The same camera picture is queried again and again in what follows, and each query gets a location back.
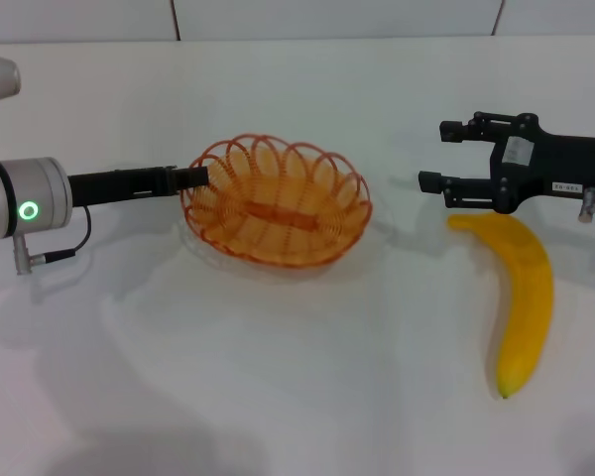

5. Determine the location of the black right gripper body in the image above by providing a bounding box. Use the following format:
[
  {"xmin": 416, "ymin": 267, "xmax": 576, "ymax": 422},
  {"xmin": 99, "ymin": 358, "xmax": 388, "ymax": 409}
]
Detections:
[{"xmin": 489, "ymin": 112, "xmax": 595, "ymax": 215}]

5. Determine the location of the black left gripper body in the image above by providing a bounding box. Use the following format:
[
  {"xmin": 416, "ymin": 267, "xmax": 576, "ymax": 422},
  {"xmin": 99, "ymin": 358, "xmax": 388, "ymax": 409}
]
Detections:
[{"xmin": 66, "ymin": 166, "xmax": 179, "ymax": 209}]

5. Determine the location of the orange woven wire basket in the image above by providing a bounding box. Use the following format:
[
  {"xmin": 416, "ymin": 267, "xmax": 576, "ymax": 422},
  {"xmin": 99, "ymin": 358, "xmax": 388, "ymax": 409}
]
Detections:
[{"xmin": 179, "ymin": 132, "xmax": 375, "ymax": 272}]

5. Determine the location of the yellow banana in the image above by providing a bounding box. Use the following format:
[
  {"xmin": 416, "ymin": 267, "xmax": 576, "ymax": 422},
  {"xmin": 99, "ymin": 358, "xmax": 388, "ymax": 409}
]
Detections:
[{"xmin": 446, "ymin": 212, "xmax": 555, "ymax": 400}]

